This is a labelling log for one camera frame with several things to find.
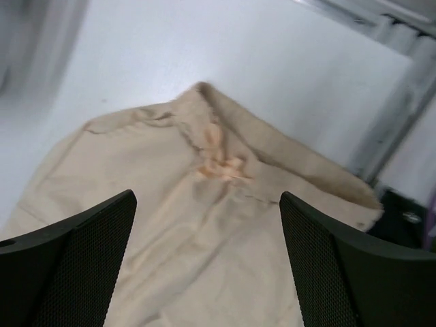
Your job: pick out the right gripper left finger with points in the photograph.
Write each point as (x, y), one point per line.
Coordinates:
(64, 274)

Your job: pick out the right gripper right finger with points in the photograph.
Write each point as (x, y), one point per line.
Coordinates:
(345, 277)

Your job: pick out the right aluminium frame rail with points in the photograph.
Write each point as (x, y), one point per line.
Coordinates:
(408, 28)

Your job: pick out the beige trousers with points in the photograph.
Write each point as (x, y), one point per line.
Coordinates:
(207, 246)

